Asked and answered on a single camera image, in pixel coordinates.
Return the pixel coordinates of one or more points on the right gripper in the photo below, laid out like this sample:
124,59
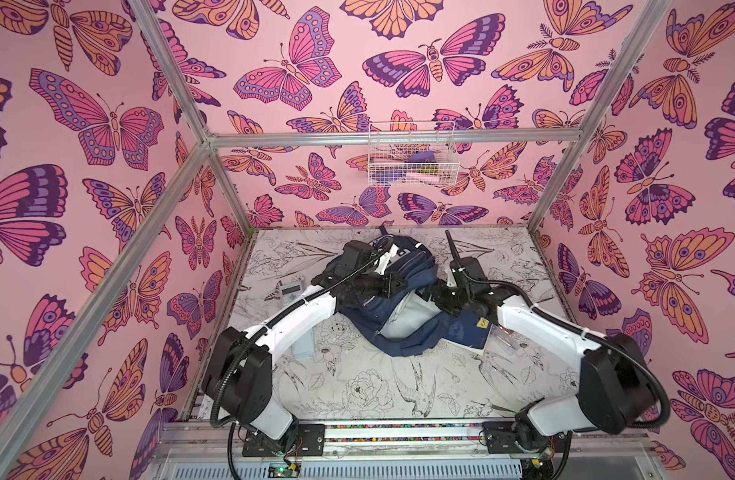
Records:
445,294

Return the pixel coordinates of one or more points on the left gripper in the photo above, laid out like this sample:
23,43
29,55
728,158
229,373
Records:
386,290

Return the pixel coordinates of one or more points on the navy blue book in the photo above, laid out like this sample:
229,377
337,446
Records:
469,331

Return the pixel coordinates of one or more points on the navy blue backpack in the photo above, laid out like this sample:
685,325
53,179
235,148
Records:
410,322

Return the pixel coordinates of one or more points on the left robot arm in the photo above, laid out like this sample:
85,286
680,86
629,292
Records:
238,378

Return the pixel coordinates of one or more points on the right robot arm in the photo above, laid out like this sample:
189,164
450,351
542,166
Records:
616,391

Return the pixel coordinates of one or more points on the clear plastic pencil case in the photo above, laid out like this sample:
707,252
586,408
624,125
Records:
504,340

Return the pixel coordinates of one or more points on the grey scientific calculator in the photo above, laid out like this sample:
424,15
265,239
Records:
290,292

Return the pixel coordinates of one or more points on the green circuit board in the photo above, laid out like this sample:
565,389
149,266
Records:
282,470

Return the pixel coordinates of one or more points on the white wire basket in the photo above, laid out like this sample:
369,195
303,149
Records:
413,158

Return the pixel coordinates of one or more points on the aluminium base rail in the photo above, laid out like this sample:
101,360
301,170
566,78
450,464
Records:
404,449

